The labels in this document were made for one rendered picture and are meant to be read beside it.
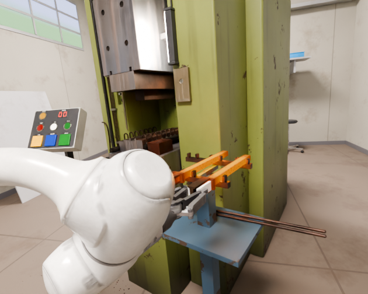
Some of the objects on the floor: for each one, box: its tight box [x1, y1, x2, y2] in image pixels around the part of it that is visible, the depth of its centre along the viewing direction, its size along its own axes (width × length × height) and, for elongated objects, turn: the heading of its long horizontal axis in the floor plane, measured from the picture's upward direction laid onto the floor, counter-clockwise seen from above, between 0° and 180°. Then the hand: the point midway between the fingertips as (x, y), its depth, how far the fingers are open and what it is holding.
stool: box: [288, 120, 304, 153], centre depth 439 cm, size 56×59×62 cm
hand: (200, 188), depth 65 cm, fingers closed
